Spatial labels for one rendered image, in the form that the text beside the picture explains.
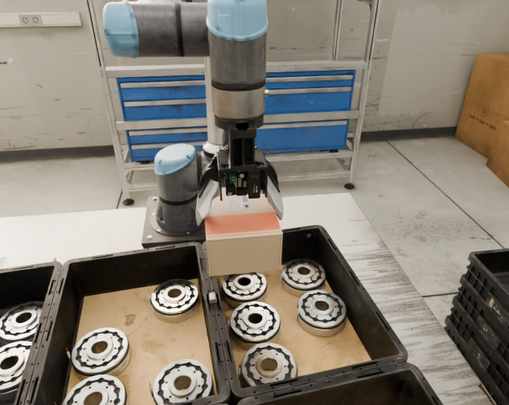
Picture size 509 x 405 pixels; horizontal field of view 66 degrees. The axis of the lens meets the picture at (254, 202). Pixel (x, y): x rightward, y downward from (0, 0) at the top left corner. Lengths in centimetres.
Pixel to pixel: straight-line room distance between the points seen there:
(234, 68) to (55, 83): 317
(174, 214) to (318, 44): 264
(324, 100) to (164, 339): 217
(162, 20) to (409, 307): 91
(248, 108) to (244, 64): 6
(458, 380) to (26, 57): 343
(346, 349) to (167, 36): 65
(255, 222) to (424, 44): 342
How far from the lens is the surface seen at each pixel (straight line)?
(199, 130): 267
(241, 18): 51
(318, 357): 82
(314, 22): 352
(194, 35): 61
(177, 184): 111
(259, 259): 64
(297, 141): 280
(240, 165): 56
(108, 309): 95
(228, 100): 53
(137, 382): 81
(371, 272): 122
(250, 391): 66
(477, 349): 169
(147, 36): 62
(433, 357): 106
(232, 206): 68
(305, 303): 87
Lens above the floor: 148
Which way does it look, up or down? 32 degrees down
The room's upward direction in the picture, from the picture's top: straight up
